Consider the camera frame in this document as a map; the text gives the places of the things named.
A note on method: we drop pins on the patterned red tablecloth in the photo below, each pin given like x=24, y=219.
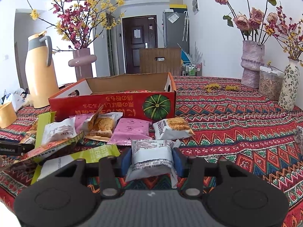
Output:
x=236, y=127

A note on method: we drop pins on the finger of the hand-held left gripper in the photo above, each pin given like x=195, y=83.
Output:
x=9, y=141
x=28, y=149

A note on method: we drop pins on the dark brown door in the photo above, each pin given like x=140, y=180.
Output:
x=132, y=52

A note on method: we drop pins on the floral print white vase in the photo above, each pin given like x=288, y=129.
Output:
x=288, y=87

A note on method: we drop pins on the yellow and pink blossom branches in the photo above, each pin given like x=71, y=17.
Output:
x=78, y=16

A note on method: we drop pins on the storage cart with bottles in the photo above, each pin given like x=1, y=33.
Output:
x=191, y=69

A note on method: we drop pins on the red cardboard box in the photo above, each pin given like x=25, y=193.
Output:
x=113, y=106

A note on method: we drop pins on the textured pink vase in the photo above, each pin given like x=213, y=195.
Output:
x=252, y=63

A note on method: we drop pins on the grey refrigerator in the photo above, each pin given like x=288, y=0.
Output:
x=172, y=33

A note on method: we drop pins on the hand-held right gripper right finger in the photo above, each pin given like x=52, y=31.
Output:
x=178, y=164

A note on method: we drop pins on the small orange snack packet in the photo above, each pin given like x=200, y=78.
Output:
x=28, y=140
x=34, y=125

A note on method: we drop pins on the oat crisp packet orange base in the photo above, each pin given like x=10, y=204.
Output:
x=103, y=125

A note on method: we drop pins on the yellow box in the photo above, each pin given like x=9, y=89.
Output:
x=178, y=7

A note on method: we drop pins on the white plastic bag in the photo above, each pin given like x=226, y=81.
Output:
x=15, y=99

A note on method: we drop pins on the dried pink roses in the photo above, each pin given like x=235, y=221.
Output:
x=255, y=16

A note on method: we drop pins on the yellow mug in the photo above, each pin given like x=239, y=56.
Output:
x=7, y=115

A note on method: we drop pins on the plain white snack packet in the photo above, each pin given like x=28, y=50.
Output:
x=151, y=156

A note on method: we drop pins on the green and white snack packet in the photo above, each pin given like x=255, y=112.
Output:
x=78, y=160

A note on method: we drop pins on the white snack packet red print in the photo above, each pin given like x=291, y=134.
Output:
x=59, y=131

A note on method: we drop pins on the white cookie snack packet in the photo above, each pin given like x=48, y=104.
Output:
x=170, y=127

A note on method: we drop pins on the white wall panel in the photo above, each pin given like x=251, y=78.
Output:
x=195, y=4

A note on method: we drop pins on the fallen yellow petals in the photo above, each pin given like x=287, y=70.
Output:
x=213, y=87

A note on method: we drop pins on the white hanging umbrellas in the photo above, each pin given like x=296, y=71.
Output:
x=185, y=26

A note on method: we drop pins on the grey patterned object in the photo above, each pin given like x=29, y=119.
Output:
x=299, y=134

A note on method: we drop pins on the yellow thermos jug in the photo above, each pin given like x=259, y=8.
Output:
x=40, y=75

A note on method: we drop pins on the orange-red snack packet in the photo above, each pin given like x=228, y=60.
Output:
x=47, y=150

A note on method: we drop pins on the clear food container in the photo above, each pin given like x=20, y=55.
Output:
x=269, y=85

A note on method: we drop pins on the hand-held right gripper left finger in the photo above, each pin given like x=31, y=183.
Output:
x=125, y=164

